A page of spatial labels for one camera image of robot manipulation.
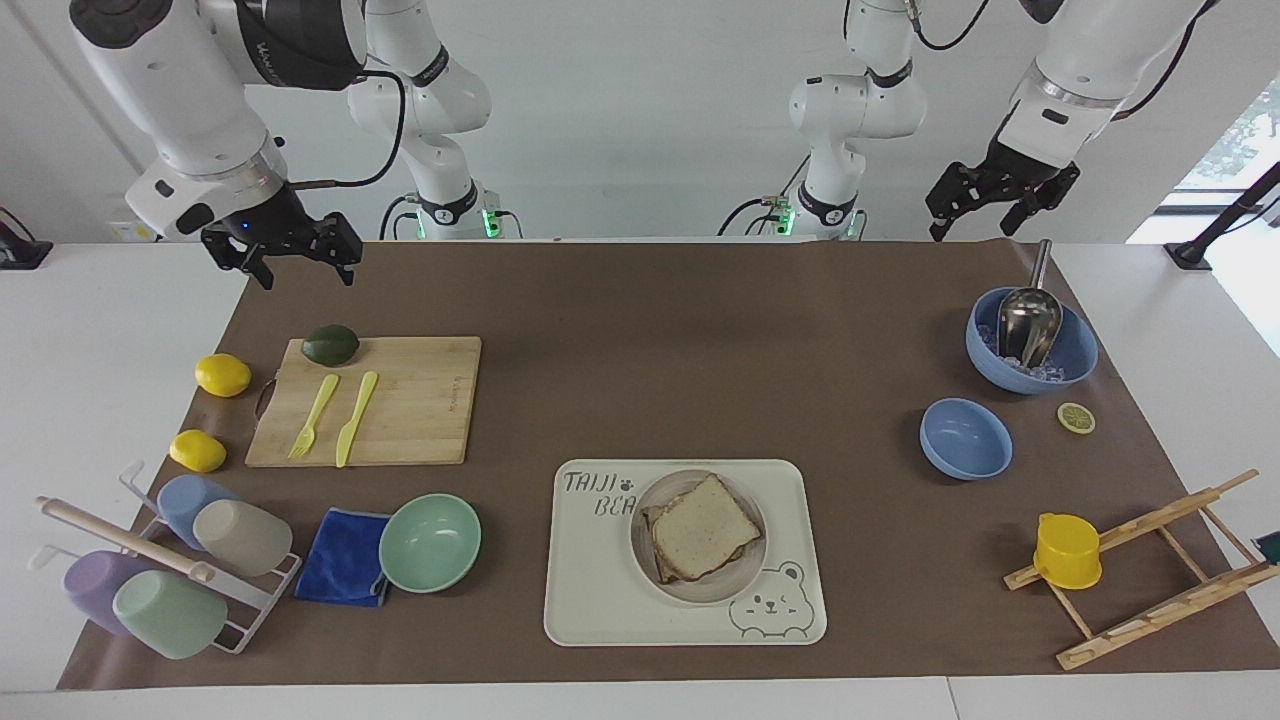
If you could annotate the white tray with bear print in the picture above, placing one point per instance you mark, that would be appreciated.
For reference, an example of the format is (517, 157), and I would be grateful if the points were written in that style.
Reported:
(600, 590)

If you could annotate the yellow cup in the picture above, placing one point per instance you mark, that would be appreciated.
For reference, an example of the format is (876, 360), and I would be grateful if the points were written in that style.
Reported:
(1068, 555)

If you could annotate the metal scoop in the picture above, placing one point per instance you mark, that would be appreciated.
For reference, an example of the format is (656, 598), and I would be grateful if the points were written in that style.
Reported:
(1030, 320)

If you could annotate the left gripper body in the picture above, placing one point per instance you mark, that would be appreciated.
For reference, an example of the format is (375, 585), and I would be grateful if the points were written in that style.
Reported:
(1025, 165)

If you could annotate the yellow plastic fork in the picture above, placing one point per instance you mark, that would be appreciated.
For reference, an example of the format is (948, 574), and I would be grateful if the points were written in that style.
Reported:
(315, 410)

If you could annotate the yellow lemon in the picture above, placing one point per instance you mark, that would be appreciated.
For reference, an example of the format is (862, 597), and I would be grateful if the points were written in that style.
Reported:
(197, 451)
(223, 375)

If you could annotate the blue cloth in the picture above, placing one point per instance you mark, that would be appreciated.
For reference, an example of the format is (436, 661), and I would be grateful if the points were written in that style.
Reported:
(340, 560)

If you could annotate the wooden cutting board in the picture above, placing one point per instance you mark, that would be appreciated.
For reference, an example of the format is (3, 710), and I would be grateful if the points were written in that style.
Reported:
(420, 400)

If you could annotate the large blue bowl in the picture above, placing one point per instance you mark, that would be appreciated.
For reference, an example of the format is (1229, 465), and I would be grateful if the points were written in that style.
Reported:
(1075, 355)

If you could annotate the beige cup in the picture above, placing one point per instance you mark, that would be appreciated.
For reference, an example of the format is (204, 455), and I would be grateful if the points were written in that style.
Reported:
(245, 538)

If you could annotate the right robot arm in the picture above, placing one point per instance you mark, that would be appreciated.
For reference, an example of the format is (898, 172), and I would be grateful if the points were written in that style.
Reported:
(170, 90)

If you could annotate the green avocado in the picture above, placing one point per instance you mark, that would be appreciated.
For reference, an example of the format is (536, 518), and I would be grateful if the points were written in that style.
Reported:
(331, 345)

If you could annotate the lemon slice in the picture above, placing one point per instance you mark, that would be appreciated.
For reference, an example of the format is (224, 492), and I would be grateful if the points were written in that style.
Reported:
(1076, 418)

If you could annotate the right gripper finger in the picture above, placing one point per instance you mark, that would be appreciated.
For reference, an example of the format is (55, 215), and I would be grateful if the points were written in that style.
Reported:
(252, 262)
(340, 242)

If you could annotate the dark green object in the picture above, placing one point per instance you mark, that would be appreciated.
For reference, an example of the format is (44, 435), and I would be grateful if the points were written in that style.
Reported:
(1268, 548)

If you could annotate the black stand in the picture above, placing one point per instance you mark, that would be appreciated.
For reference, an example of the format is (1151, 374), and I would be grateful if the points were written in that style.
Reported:
(1230, 215)
(18, 248)

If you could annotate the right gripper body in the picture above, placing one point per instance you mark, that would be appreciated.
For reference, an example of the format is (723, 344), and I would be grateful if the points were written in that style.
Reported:
(268, 222)

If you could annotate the blue cup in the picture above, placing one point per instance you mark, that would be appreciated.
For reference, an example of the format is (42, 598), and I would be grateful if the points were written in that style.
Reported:
(180, 500)

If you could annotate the purple cup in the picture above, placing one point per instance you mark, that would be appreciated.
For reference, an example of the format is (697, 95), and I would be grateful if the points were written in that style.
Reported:
(95, 590)

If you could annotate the wooden folding rack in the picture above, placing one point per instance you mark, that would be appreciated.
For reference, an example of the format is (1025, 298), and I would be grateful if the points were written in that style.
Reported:
(1150, 615)

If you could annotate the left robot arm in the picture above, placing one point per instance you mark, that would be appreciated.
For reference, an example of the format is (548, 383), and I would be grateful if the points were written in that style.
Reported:
(855, 100)

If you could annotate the yellow plastic knife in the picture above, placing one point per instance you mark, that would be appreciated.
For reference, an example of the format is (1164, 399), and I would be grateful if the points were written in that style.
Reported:
(355, 420)

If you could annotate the green bowl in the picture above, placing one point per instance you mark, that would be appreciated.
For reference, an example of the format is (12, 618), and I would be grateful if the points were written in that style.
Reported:
(430, 543)

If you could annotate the green cup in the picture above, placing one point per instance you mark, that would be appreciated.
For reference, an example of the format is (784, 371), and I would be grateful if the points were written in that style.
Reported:
(170, 615)

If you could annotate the toasted bread slice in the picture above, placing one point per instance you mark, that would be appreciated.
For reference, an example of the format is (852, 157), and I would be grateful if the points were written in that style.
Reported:
(705, 525)

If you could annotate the small blue bowl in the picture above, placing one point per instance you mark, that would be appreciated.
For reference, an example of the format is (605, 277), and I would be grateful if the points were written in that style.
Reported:
(965, 440)

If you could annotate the beige round plate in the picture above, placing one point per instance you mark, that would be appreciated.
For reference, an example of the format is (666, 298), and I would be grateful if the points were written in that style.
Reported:
(700, 592)

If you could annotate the ice cubes pile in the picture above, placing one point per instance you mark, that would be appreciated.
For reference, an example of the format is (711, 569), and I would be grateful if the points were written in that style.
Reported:
(1045, 372)

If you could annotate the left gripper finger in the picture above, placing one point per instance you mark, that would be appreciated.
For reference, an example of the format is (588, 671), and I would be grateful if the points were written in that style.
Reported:
(1040, 200)
(955, 192)

